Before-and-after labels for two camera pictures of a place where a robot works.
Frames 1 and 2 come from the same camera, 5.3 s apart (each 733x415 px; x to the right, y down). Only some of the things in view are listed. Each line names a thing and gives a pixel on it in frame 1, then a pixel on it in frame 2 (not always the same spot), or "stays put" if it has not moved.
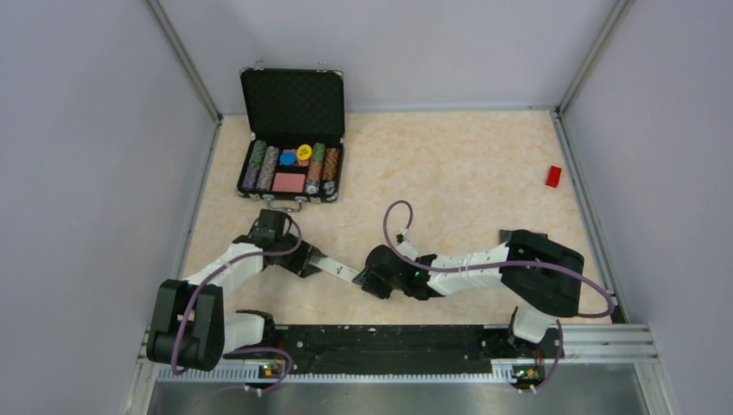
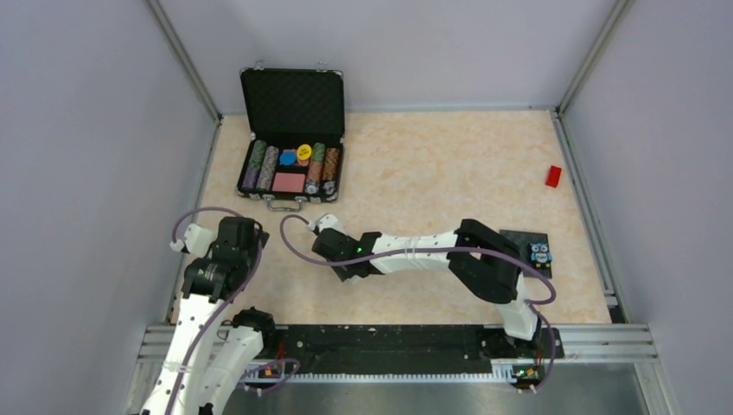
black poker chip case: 292,150 stays put
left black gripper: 301,265 -> 260,239
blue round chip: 288,158 stays put
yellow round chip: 304,151 stays put
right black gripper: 371,284 -> 345,272
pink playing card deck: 289,182 stays put
